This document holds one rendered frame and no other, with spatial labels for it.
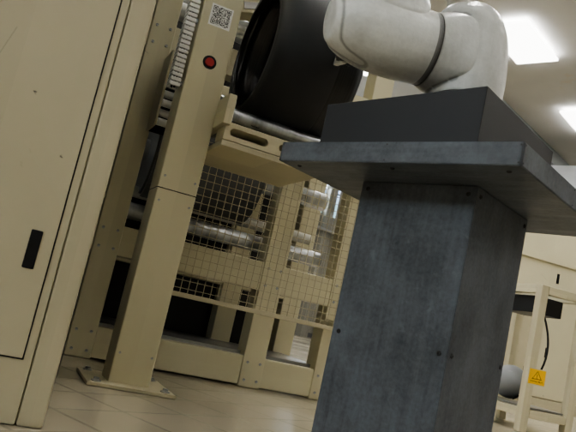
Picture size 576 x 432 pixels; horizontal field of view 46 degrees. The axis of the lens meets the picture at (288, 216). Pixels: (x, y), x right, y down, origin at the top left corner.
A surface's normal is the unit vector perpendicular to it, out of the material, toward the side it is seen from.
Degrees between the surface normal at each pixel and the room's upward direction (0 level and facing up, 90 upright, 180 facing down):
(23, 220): 90
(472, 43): 86
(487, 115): 90
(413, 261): 90
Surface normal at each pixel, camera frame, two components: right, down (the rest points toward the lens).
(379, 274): -0.62, -0.26
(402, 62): 0.04, 0.69
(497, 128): 0.75, 0.07
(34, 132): 0.39, -0.05
